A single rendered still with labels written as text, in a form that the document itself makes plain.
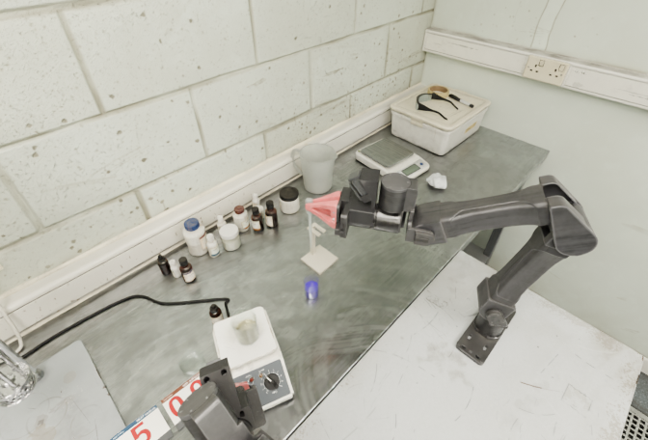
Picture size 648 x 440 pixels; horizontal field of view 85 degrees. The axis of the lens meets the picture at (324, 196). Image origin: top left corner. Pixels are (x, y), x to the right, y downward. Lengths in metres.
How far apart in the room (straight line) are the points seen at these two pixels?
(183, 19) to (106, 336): 0.80
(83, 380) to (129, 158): 0.53
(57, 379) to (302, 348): 0.55
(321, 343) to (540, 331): 0.55
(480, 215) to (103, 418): 0.86
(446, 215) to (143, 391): 0.76
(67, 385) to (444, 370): 0.85
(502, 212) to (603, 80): 1.02
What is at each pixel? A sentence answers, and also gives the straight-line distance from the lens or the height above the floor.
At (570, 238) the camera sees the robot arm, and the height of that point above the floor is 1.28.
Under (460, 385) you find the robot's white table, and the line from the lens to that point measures 0.95.
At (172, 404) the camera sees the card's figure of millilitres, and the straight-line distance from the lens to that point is 0.91.
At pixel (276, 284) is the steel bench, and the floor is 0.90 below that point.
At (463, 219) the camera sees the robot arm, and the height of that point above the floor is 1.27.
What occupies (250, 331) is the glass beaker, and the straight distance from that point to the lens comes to 0.81.
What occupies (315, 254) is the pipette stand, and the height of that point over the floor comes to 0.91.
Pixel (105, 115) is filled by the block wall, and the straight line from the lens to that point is 1.00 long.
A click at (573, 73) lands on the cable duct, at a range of 1.67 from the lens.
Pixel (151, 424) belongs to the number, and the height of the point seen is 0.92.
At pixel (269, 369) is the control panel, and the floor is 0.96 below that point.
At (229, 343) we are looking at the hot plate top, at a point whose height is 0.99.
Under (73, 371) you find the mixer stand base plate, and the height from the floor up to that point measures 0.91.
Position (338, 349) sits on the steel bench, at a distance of 0.94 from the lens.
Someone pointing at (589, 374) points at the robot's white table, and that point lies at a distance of 1.10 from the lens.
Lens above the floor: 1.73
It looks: 40 degrees down
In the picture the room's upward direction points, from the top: straight up
